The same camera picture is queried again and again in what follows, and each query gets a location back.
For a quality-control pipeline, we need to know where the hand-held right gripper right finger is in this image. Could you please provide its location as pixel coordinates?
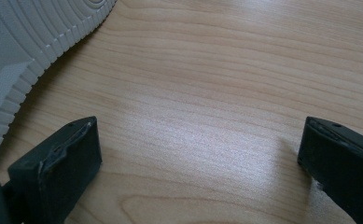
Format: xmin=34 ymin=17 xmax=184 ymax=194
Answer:
xmin=296 ymin=116 xmax=363 ymax=224

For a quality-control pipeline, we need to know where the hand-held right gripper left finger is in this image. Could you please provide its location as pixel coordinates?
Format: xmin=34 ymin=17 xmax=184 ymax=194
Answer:
xmin=2 ymin=116 xmax=103 ymax=224

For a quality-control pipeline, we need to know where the white sneaker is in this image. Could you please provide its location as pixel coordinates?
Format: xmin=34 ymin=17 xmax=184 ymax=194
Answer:
xmin=0 ymin=0 xmax=119 ymax=174

